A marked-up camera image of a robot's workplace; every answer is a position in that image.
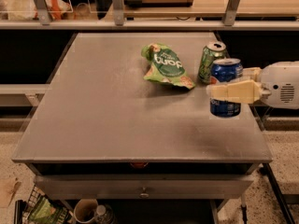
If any orange white bag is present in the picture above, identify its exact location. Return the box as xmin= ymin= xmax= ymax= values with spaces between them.
xmin=7 ymin=0 xmax=71 ymax=21

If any grey drawer with knob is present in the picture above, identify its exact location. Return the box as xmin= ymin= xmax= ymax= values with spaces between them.
xmin=35 ymin=175 xmax=253 ymax=200

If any red object in drawer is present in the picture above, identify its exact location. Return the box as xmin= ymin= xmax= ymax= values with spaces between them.
xmin=130 ymin=162 xmax=148 ymax=169

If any green snack bag in basket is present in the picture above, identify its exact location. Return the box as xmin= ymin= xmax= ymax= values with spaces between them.
xmin=27 ymin=196 xmax=69 ymax=224

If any black wire basket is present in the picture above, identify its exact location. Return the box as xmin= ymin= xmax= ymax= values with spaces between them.
xmin=13 ymin=186 xmax=76 ymax=224

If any green soda can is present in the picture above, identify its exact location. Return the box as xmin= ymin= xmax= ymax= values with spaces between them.
xmin=198 ymin=41 xmax=227 ymax=84

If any metal rail with brackets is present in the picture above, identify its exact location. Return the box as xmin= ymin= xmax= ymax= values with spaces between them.
xmin=0 ymin=0 xmax=299 ymax=31

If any green chip bag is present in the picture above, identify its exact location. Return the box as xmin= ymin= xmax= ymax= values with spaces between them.
xmin=141 ymin=43 xmax=195 ymax=90

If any clear plastic bottle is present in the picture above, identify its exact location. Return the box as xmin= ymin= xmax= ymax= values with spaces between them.
xmin=94 ymin=204 xmax=115 ymax=224

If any blue pepsi can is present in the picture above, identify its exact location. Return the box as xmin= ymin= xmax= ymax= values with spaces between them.
xmin=210 ymin=58 xmax=243 ymax=118

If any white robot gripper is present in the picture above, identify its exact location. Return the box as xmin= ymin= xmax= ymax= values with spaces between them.
xmin=206 ymin=61 xmax=299 ymax=109

